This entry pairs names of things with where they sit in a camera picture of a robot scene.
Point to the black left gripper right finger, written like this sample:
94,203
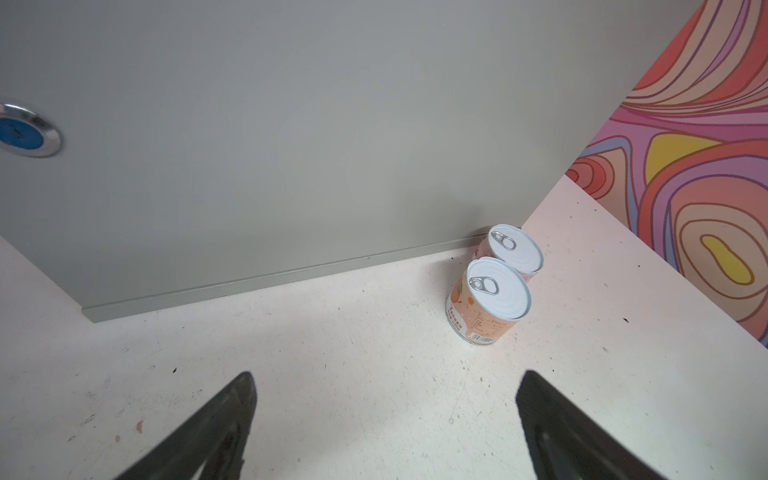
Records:
564,443

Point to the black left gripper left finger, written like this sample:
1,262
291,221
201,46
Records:
208,445

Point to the orange label can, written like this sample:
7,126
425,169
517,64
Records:
489,299

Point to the pink can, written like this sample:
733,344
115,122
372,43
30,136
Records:
514,247

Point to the grey metal cabinet box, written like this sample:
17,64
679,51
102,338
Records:
219,146

